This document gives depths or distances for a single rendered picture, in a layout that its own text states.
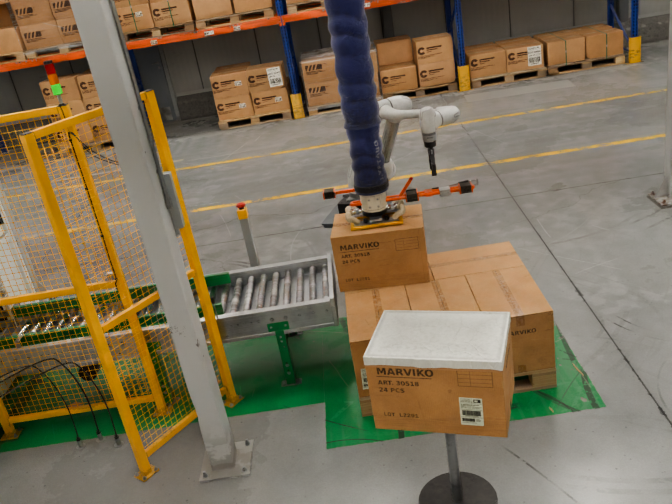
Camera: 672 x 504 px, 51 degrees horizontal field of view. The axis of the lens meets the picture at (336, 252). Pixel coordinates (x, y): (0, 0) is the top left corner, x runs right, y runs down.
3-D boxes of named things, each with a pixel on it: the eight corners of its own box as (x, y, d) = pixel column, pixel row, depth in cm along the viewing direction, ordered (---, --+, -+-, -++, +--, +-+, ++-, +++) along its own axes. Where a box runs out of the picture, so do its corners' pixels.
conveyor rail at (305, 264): (26, 329, 528) (17, 307, 520) (28, 326, 533) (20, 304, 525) (331, 280, 519) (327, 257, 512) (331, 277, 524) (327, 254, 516)
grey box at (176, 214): (146, 234, 366) (130, 179, 353) (148, 230, 370) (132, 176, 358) (184, 227, 365) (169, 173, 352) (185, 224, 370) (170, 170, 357)
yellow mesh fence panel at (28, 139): (144, 482, 414) (20, 137, 327) (133, 477, 420) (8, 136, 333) (244, 397, 475) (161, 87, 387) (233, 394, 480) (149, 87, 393)
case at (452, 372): (375, 428, 329) (362, 356, 312) (394, 377, 363) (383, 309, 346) (507, 438, 309) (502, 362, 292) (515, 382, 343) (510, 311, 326)
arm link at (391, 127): (362, 176, 546) (385, 169, 556) (373, 189, 538) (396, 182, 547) (381, 93, 490) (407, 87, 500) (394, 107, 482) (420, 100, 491)
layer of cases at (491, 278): (359, 397, 430) (349, 342, 414) (350, 316, 521) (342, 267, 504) (555, 367, 426) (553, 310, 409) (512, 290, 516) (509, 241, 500)
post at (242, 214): (264, 328, 554) (236, 211, 512) (265, 324, 560) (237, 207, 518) (273, 327, 553) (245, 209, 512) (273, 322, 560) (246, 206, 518)
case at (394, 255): (339, 292, 472) (330, 238, 455) (343, 265, 508) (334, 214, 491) (430, 282, 464) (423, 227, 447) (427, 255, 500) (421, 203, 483)
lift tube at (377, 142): (356, 198, 451) (329, 30, 407) (354, 186, 471) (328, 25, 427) (390, 192, 450) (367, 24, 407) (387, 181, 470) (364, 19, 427)
